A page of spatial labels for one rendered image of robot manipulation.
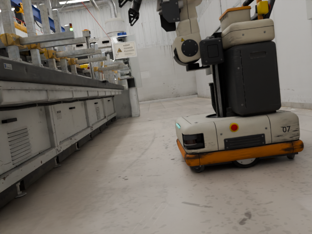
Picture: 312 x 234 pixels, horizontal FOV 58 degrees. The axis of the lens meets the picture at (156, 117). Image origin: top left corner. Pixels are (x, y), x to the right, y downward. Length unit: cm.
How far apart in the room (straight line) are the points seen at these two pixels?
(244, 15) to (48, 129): 161
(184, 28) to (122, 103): 461
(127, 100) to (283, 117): 484
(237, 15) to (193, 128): 74
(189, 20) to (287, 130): 85
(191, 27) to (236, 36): 28
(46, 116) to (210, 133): 131
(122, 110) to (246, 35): 485
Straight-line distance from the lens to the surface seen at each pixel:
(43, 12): 197
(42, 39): 144
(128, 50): 615
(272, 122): 168
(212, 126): 159
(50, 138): 235
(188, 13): 185
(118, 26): 1046
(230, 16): 186
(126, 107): 626
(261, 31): 172
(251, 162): 169
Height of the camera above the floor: 49
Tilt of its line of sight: 5 degrees down
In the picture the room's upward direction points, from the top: 8 degrees counter-clockwise
